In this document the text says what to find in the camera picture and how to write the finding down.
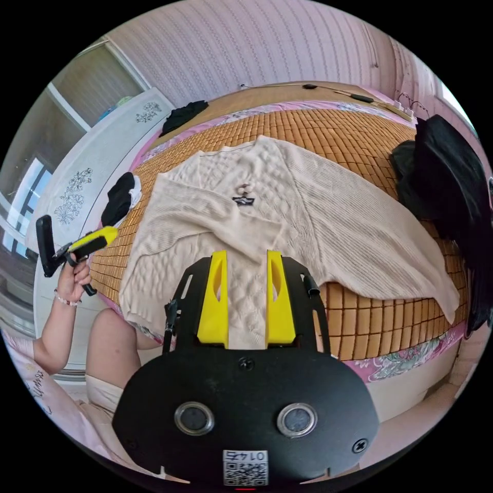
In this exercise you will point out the white cupboard with flower print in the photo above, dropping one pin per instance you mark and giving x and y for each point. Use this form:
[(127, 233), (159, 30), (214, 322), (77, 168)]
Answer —
[(96, 154)]

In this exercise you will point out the person's left forearm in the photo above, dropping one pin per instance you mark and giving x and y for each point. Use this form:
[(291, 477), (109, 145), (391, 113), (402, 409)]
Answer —
[(57, 331)]

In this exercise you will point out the black and white garment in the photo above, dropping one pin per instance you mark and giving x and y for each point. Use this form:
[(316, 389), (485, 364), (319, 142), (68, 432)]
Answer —
[(117, 200)]

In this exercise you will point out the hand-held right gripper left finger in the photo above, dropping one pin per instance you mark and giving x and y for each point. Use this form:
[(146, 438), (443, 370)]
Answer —
[(210, 308)]

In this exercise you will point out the person's left hand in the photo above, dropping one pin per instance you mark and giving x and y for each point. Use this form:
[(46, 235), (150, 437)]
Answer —
[(75, 283)]

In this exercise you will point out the person's body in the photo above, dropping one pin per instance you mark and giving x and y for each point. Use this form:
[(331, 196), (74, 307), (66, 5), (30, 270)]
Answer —
[(111, 346)]

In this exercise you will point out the pile of clothes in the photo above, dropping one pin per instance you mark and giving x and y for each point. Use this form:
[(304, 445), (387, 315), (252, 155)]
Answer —
[(446, 181)]

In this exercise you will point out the beige cardigan sweater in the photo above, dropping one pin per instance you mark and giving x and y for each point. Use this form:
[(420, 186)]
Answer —
[(308, 215)]

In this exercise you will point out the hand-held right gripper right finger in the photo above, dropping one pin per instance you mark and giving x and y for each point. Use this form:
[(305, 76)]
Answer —
[(283, 312)]

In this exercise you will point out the window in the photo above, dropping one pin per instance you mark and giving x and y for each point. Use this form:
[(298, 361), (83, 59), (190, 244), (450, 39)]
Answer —
[(23, 208)]

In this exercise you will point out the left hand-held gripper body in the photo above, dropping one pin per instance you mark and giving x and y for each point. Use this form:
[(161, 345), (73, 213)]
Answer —
[(91, 245)]

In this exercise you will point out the bed with woven mat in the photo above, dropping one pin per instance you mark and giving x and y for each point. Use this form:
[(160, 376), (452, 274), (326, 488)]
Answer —
[(346, 135)]

